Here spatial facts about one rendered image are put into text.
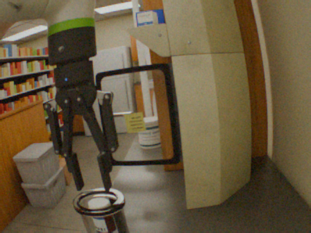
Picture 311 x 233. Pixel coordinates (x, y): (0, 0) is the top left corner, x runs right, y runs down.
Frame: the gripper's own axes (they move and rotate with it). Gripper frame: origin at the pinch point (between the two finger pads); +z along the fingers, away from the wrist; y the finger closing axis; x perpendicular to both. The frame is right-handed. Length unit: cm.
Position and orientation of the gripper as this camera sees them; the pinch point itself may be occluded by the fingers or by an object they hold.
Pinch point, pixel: (90, 173)
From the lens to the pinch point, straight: 51.7
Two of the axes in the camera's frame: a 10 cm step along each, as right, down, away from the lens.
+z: 1.2, 9.7, 1.9
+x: -0.8, 2.0, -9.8
